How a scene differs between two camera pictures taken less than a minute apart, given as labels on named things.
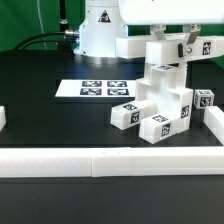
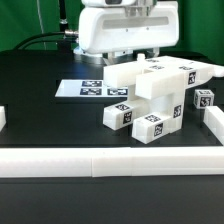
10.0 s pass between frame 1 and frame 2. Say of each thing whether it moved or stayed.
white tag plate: stayed
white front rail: stayed
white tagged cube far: stayed
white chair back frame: moved
